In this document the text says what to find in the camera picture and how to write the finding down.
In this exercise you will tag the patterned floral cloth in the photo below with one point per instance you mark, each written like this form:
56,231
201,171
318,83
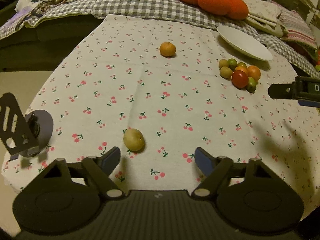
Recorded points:
44,11

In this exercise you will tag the dark green sofa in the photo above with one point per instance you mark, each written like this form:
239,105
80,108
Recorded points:
44,47

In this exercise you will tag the yellow-green small fruit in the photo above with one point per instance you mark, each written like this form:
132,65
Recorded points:
226,72

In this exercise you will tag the small orange mandarin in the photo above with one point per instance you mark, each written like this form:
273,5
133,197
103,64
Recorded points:
167,49

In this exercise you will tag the yellowish small fruit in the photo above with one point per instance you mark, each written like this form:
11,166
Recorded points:
223,63

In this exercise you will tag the grey checkered blanket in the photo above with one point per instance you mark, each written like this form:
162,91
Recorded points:
169,10

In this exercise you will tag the striped knitted pillow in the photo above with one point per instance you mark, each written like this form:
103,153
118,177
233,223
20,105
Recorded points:
296,29

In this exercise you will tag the green small fruit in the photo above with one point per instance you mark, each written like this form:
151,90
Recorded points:
242,64

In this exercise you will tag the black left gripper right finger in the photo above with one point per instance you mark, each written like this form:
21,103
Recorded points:
215,170

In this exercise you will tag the yellow-green round fruit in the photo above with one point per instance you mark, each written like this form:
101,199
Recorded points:
133,140

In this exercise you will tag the black metal stand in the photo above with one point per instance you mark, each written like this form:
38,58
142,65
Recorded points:
24,135

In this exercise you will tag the red tomato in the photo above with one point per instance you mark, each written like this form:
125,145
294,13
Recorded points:
239,79

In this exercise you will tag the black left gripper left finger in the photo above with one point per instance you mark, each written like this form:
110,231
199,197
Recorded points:
98,170

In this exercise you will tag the olive green tomato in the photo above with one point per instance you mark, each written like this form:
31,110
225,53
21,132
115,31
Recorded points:
232,63

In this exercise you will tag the cherry print tablecloth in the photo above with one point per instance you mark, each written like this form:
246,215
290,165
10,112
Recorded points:
116,79

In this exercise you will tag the white fluted plate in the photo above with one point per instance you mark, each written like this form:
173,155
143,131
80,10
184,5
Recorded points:
244,43

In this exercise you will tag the folded floral beige blanket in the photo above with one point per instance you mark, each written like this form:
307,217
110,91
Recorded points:
264,16

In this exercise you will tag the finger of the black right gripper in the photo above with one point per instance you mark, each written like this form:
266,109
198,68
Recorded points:
281,91

